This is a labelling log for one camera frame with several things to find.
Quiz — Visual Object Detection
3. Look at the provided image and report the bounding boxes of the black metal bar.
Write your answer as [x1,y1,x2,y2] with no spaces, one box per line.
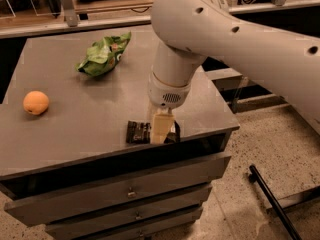
[249,164,302,240]

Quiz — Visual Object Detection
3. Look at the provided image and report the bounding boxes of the grey drawer cabinet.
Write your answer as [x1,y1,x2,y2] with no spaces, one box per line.
[0,26,238,240]

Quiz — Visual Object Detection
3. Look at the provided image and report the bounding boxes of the green chip bag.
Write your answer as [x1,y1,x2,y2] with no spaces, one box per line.
[75,32,131,77]

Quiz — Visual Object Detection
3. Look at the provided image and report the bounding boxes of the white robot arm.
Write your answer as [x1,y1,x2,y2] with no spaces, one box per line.
[148,0,320,128]

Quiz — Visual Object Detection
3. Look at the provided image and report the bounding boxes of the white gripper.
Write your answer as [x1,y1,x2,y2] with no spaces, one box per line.
[148,73,191,144]

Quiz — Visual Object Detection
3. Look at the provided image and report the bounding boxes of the orange fruit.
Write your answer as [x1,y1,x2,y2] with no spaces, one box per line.
[23,91,49,115]

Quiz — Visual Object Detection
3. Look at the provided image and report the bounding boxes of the low grey bench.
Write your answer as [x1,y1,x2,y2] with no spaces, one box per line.
[206,68,285,113]

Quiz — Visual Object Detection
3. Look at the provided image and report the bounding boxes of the dark chocolate rxbar wrapper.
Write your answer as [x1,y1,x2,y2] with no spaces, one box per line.
[126,121,180,144]

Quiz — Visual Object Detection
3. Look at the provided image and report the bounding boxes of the metal railing frame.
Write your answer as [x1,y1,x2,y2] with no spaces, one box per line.
[0,0,320,39]

